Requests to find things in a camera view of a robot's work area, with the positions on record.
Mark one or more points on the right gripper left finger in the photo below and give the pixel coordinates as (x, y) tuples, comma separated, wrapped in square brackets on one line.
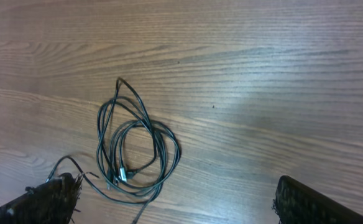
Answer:
[(50, 203)]

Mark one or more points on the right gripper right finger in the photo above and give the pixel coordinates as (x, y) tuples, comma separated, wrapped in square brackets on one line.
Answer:
[(296, 203)]

